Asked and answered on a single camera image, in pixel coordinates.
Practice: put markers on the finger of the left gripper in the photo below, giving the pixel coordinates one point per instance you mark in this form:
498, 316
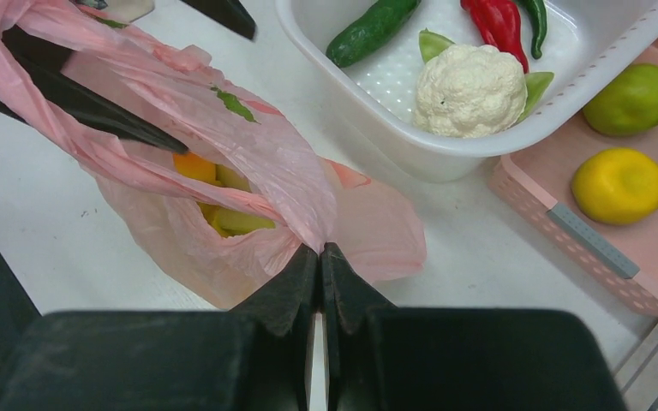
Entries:
229, 13

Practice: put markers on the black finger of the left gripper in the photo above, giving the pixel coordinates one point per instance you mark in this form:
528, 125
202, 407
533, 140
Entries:
44, 61

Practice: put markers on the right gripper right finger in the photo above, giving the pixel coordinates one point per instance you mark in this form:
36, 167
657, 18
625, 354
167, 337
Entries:
347, 301

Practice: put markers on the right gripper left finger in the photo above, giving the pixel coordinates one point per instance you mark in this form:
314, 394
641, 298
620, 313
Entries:
280, 363

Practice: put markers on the pink plastic grocery bag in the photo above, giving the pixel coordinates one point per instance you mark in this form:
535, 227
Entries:
221, 242

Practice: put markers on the beige canvas tote bag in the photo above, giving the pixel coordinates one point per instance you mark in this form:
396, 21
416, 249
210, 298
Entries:
122, 10

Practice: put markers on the dark green cucumber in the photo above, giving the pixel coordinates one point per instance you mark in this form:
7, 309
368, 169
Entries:
371, 31

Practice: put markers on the white cauliflower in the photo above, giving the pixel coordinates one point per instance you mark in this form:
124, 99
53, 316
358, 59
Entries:
469, 92

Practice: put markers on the red chili pepper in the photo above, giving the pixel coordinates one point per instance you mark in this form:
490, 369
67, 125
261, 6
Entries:
499, 24

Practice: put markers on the yellow lemon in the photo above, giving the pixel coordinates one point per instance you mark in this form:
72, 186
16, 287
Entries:
616, 186

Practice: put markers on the pink plastic basket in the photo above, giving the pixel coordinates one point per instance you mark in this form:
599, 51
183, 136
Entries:
536, 181

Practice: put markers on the long green chili pepper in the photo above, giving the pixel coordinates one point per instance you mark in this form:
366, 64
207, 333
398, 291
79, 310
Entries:
537, 13

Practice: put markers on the white plastic tub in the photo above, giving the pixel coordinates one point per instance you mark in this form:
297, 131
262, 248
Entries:
377, 96

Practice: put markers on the green lime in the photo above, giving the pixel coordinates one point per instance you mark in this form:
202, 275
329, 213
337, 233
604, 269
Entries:
628, 105

